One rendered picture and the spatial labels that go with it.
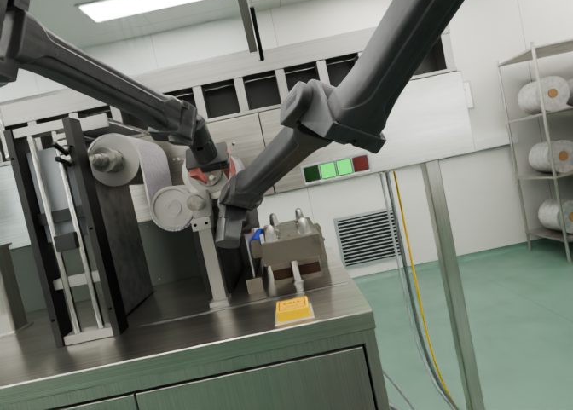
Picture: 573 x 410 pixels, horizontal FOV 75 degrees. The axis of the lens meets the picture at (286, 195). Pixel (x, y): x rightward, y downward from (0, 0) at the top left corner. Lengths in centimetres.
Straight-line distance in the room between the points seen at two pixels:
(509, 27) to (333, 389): 405
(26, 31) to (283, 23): 349
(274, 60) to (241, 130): 28
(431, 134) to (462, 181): 264
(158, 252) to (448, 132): 115
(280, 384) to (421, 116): 102
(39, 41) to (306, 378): 75
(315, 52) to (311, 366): 103
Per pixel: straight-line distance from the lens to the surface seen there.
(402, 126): 143
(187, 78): 144
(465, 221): 413
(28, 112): 165
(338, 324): 80
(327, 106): 45
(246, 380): 88
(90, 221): 101
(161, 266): 147
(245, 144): 137
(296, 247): 101
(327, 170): 136
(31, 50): 57
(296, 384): 88
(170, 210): 108
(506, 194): 430
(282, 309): 82
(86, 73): 62
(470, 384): 191
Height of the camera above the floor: 120
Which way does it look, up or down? 3 degrees down
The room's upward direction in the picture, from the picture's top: 12 degrees counter-clockwise
